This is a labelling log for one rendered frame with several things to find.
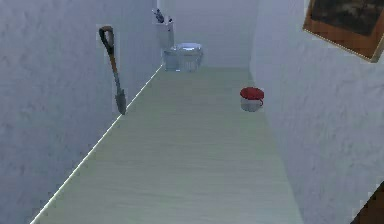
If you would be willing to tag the white toilet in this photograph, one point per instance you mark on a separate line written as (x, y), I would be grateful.
(181, 55)

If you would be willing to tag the shovel with orange shaft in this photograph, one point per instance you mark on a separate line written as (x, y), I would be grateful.
(114, 68)

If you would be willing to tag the dark spray bottle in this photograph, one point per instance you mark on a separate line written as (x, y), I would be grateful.
(159, 15)

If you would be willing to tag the wooden framed dark picture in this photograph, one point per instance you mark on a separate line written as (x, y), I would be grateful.
(350, 23)

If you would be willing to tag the dark brown wooden door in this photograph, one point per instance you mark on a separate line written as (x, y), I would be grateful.
(371, 208)

